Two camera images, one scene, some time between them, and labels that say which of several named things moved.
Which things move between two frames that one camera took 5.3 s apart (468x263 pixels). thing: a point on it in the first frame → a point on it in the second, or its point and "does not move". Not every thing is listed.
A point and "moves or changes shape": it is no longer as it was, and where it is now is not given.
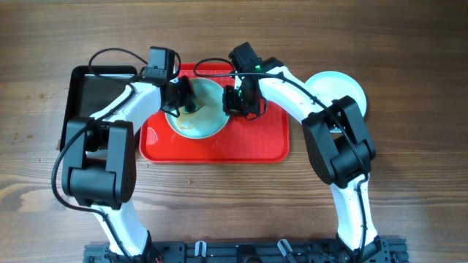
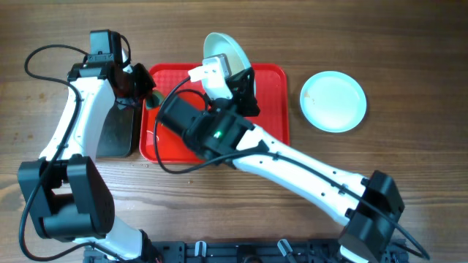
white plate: x=336 y=85 does not move
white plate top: x=209 y=118 moves or changes shape
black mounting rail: x=393 y=251 does not move
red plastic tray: x=242 y=139 does not move
